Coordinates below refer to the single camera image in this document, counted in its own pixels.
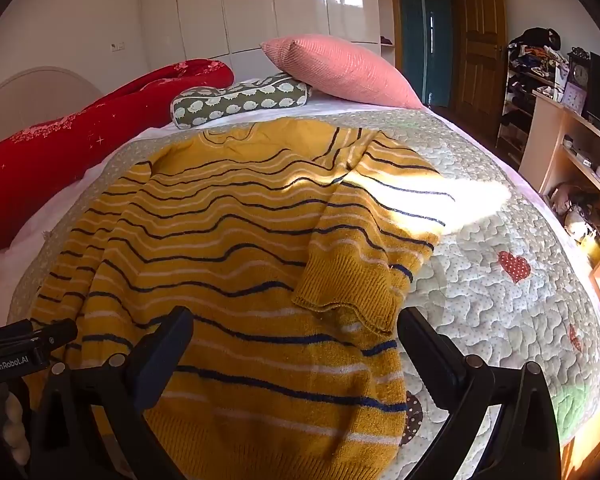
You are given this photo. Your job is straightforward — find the small desk clock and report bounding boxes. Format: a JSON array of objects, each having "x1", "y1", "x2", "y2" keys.
[{"x1": 562, "y1": 47, "x2": 591, "y2": 115}]

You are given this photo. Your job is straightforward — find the pink textured pillow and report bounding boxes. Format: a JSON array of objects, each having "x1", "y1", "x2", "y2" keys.
[{"x1": 261, "y1": 34, "x2": 424, "y2": 110}]

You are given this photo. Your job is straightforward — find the white glossy wardrobe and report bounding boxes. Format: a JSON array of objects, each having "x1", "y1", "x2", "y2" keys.
[{"x1": 140, "y1": 0, "x2": 381, "y2": 80}]

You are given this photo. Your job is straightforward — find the quilted heart pattern bedspread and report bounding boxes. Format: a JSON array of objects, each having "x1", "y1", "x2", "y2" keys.
[{"x1": 9, "y1": 110, "x2": 600, "y2": 479}]

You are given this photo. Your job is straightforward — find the green sheep pattern bolster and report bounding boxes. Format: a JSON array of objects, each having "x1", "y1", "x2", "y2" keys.
[{"x1": 170, "y1": 73, "x2": 312, "y2": 129}]

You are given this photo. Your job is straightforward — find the brown wooden door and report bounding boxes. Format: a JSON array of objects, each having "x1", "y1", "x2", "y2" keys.
[{"x1": 454, "y1": 0, "x2": 508, "y2": 140}]

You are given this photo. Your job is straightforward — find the yellow striped knit sweater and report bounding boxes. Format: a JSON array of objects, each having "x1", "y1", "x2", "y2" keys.
[{"x1": 32, "y1": 118, "x2": 455, "y2": 479}]

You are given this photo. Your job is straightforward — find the beige wooden desk shelf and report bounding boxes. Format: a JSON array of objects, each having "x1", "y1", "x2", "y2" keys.
[{"x1": 519, "y1": 92, "x2": 600, "y2": 298}]

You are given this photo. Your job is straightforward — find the red patterned blanket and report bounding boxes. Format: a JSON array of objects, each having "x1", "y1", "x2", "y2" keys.
[{"x1": 0, "y1": 58, "x2": 234, "y2": 250}]

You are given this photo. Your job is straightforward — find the white round headboard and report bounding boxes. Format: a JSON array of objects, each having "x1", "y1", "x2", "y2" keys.
[{"x1": 0, "y1": 66, "x2": 102, "y2": 142}]

